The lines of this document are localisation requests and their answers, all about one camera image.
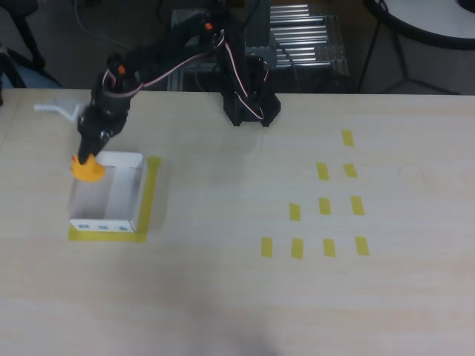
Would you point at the short yellow tape marker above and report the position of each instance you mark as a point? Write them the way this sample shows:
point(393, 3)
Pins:
point(347, 138)
point(362, 246)
point(350, 170)
point(324, 206)
point(357, 205)
point(329, 247)
point(297, 248)
point(322, 171)
point(295, 211)
point(266, 247)

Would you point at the yellow rubber duck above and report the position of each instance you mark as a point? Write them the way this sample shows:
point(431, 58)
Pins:
point(89, 172)

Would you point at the blue seat cushion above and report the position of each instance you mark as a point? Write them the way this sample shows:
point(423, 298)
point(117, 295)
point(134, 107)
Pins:
point(37, 79)

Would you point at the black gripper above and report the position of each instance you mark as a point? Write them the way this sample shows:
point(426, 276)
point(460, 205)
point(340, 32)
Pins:
point(93, 136)

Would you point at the metal roller rack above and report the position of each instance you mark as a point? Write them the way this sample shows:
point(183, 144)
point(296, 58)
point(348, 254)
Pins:
point(308, 41)

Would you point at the white open cardboard box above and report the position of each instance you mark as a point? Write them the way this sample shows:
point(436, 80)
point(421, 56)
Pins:
point(115, 196)

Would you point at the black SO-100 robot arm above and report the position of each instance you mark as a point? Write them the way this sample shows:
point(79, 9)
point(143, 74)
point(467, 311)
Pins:
point(237, 74)

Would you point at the white plastic wrist bracket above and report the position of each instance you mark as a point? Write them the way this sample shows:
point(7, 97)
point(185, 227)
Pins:
point(59, 107)

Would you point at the round white table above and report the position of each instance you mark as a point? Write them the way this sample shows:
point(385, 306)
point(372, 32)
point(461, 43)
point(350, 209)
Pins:
point(426, 18)

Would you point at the long yellow tape strip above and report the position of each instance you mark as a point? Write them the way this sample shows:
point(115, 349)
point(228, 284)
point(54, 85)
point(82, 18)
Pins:
point(107, 237)
point(151, 185)

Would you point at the black office chair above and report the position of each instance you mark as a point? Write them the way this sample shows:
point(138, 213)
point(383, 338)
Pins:
point(26, 37)

